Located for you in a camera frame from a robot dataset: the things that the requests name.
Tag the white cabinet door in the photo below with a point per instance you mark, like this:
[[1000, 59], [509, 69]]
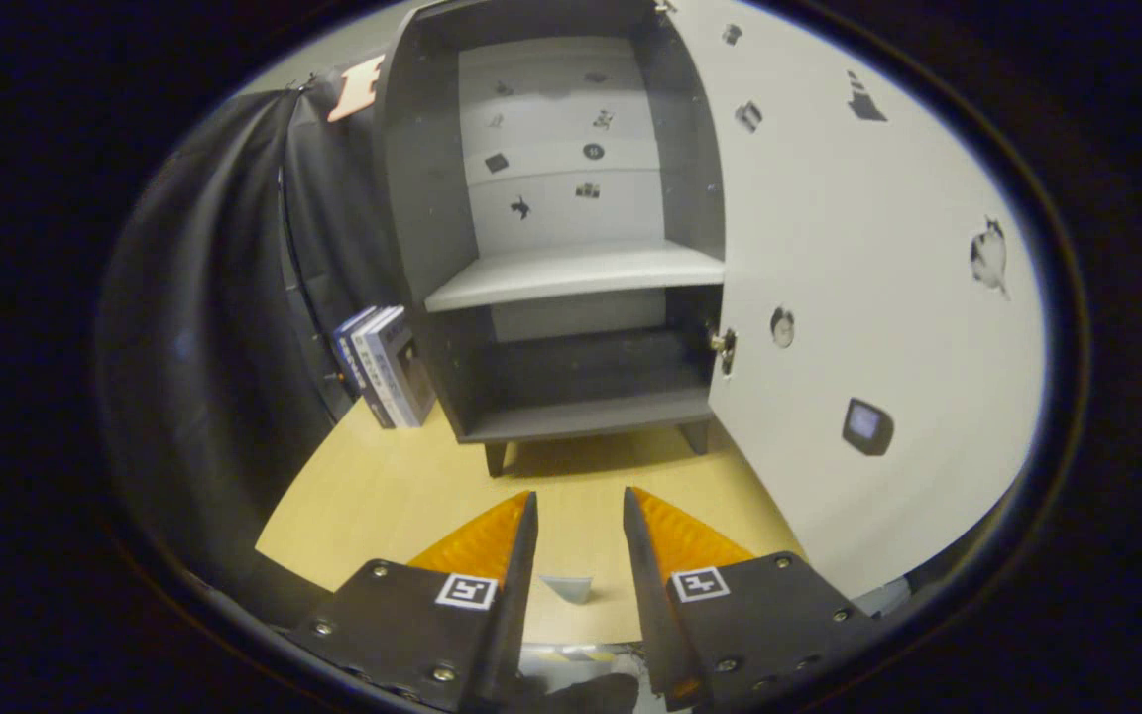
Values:
[[878, 297]]

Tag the white spine book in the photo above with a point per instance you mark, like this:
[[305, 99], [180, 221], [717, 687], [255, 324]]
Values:
[[373, 372]]

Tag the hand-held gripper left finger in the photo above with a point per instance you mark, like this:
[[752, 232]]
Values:
[[512, 615]]

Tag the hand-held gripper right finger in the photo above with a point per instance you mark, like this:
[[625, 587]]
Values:
[[650, 615]]

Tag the black backdrop cloth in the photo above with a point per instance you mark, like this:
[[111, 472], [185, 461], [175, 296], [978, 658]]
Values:
[[214, 347]]

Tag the dark blue spine book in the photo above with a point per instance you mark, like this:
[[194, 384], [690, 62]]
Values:
[[348, 352]]

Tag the metal door hinge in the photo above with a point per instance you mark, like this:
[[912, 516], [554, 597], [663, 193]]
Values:
[[725, 345]]

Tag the grey cover book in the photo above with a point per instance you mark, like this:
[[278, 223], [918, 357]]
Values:
[[407, 377]]

